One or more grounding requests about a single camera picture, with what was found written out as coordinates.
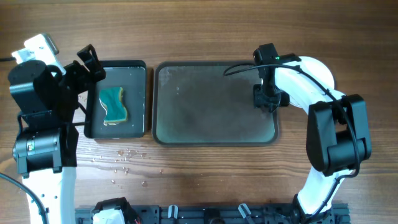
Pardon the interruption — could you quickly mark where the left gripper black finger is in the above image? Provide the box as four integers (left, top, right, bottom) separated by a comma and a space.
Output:
60, 60, 94, 93
77, 44, 106, 83

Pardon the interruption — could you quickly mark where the green yellow sponge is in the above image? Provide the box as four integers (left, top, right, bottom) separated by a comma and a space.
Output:
99, 87, 127, 126

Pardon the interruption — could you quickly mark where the white plate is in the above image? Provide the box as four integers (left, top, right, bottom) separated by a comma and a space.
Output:
286, 56, 335, 110

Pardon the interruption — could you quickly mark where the large dark brown tray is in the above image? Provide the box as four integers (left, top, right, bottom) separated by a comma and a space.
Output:
152, 61, 279, 146

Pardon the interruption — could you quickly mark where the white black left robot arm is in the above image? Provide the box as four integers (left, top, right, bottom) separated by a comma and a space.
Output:
8, 44, 106, 223

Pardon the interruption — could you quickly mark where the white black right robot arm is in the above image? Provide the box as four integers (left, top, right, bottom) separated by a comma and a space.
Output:
253, 44, 371, 223

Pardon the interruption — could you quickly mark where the small black tray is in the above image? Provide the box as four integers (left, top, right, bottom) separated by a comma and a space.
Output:
84, 60, 147, 139

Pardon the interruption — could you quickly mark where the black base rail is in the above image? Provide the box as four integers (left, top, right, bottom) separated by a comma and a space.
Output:
73, 197, 351, 224

